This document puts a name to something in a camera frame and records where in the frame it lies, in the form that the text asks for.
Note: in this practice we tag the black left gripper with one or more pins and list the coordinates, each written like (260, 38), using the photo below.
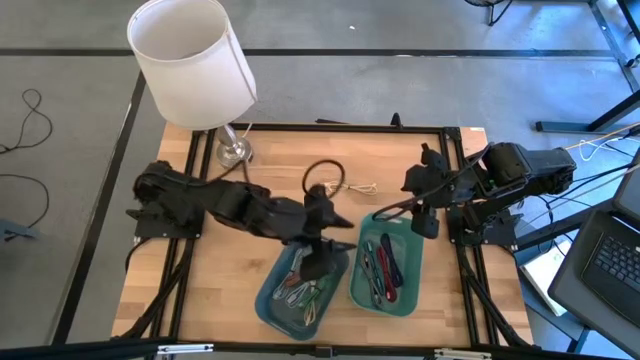
(315, 220)

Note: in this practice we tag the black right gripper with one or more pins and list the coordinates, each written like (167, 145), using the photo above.
(430, 187)

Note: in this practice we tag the green plastic bin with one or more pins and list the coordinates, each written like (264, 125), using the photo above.
(407, 295)

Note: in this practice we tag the blue plastic bin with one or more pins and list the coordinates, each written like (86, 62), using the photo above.
(270, 315)

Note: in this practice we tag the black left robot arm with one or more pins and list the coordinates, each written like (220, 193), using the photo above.
(225, 205)

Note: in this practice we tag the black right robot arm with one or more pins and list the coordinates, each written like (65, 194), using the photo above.
(530, 167)

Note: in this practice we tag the silver lamp base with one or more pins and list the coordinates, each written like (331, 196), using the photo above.
(232, 152)

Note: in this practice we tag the white box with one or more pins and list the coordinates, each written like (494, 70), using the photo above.
(542, 275)

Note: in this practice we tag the black chair base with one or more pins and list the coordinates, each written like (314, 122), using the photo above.
(492, 15)

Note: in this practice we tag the black laptop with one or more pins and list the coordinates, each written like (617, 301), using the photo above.
(600, 280)

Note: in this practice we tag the white lampshade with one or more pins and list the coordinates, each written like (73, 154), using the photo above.
(200, 85)

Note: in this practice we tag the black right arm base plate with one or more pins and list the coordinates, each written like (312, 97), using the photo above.
(457, 225)

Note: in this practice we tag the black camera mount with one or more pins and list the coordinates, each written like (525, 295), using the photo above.
(396, 120)

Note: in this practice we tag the black aluminium table frame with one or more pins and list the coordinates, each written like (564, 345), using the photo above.
(350, 128)

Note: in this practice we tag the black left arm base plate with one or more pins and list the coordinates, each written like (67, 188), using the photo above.
(150, 230)

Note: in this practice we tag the black desk frame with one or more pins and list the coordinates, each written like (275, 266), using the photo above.
(605, 117)

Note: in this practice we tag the black aluminium rig frame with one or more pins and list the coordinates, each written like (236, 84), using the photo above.
(100, 350)

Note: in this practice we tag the blue grey floor bracket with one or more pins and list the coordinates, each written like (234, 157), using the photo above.
(15, 231)

